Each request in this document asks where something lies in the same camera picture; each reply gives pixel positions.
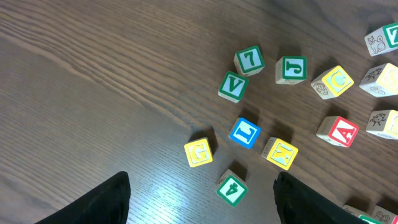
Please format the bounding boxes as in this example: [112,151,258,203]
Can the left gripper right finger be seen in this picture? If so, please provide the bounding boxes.
[273,171,366,224]

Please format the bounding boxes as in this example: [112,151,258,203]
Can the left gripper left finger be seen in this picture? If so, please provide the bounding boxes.
[37,171,131,224]

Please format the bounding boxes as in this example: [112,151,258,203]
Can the green N block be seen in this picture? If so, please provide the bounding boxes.
[343,205,382,224]

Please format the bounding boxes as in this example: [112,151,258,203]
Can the yellow block beside L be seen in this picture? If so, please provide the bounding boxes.
[261,137,299,170]

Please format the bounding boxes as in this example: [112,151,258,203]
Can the green 4 block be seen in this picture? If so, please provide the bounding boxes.
[216,169,248,207]

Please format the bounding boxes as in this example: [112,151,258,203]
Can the red V block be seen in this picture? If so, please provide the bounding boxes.
[316,116,359,147]

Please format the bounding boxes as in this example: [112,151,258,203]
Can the blue L block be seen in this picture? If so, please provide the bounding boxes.
[228,117,262,149]

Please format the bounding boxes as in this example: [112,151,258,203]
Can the yellow C block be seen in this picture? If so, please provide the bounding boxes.
[184,138,213,167]

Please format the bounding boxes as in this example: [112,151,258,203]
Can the yellow O block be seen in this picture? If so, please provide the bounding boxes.
[311,65,354,100]

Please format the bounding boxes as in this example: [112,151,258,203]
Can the green G block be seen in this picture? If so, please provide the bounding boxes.
[275,56,307,85]

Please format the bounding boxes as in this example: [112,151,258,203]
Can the green V block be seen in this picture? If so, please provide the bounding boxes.
[218,71,249,103]

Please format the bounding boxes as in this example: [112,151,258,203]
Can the yellow S block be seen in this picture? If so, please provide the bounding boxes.
[359,63,397,98]

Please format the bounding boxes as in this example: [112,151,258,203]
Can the green 7 block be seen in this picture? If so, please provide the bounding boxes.
[233,45,265,77]

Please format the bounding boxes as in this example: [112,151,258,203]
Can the green Z block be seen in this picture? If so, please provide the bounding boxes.
[364,22,398,57]

